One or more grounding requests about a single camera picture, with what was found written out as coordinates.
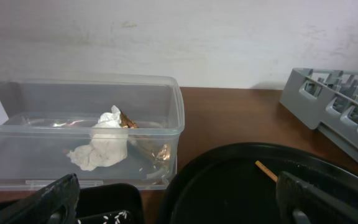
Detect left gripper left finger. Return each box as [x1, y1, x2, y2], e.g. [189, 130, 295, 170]
[0, 174, 80, 223]

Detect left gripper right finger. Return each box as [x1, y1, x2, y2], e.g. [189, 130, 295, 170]
[276, 172, 358, 223]

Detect wooden chopstick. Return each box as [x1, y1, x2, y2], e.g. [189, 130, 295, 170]
[255, 161, 278, 182]

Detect white napkin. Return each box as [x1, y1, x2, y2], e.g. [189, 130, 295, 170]
[67, 105, 128, 171]

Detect brown gold snack wrapper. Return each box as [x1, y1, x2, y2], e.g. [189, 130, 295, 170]
[120, 110, 171, 166]

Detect grey dishwasher rack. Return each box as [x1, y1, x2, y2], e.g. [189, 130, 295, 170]
[280, 68, 358, 162]

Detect black rectangular tray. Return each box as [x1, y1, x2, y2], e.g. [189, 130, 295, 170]
[74, 184, 145, 224]

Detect scattered food scraps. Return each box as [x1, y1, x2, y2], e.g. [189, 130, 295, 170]
[75, 210, 132, 224]

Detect black round tray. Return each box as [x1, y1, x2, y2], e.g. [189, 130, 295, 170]
[157, 143, 358, 223]

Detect clear plastic bin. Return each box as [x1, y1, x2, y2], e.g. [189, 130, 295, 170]
[0, 73, 185, 190]

